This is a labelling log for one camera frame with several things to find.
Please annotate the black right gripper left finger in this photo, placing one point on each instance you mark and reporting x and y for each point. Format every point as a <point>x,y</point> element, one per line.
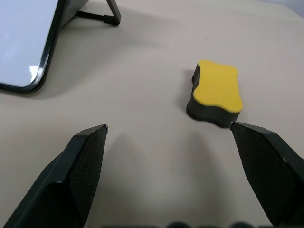
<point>71,171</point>

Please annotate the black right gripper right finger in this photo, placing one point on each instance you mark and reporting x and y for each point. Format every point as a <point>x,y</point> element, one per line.
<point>268,171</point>

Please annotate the yellow and black board eraser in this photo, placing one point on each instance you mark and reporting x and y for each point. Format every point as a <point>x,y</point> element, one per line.
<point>218,83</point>

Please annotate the black-framed whiteboard with stand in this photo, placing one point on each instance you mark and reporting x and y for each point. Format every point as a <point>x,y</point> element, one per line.
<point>19,35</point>

